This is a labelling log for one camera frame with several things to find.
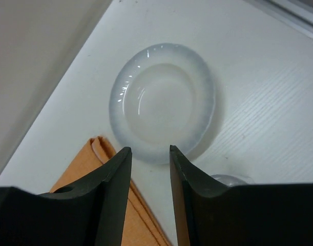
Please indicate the clear drinking glass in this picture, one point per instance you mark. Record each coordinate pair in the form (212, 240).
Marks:
(232, 180)

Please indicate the right aluminium table rail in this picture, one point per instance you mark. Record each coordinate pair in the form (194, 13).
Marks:
(296, 14)

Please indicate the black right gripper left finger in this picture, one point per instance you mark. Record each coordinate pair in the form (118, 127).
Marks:
(89, 211)

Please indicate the white ceramic plate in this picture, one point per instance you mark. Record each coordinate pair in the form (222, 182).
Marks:
(164, 95)

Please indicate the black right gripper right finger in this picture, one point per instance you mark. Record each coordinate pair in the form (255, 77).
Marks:
(208, 212)

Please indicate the orange cloth placemat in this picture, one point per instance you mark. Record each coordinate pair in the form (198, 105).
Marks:
(140, 225)

